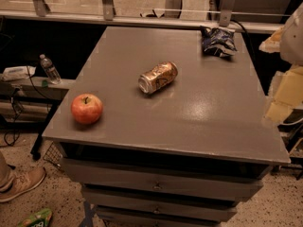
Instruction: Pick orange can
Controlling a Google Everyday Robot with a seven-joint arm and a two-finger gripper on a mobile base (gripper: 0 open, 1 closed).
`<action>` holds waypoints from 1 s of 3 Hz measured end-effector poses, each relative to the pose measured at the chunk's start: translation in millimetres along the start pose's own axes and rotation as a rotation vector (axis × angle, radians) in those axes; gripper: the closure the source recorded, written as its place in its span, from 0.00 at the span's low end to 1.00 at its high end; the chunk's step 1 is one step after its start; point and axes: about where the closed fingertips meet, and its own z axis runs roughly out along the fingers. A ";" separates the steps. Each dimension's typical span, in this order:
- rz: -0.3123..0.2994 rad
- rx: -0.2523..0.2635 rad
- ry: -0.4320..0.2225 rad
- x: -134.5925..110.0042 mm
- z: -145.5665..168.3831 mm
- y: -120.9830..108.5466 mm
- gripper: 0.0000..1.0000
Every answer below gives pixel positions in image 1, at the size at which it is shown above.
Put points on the wire mesh basket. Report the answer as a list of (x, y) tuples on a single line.
[(53, 156)]

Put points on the red apple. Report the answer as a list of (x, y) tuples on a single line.
[(86, 109)]

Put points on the metal window railing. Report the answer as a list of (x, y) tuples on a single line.
[(261, 16)]

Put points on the green snack bag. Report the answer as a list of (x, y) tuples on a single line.
[(39, 219)]

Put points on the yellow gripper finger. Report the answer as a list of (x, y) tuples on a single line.
[(277, 112), (288, 86)]

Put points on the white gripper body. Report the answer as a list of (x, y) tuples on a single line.
[(294, 40)]

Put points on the low grey side bench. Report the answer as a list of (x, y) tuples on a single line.
[(32, 90)]

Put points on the grey drawer cabinet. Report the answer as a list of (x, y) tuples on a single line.
[(184, 156)]

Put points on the clear plastic water bottle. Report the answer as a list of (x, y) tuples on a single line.
[(50, 69)]

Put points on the white tissue pack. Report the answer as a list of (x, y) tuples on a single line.
[(18, 72)]

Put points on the orange soda can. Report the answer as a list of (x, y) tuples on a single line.
[(160, 76)]

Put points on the tan sneaker shoe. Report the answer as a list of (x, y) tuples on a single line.
[(21, 184)]

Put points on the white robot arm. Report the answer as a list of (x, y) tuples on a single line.
[(291, 45)]

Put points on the blue crumpled chip bag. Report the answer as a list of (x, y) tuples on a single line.
[(218, 41)]

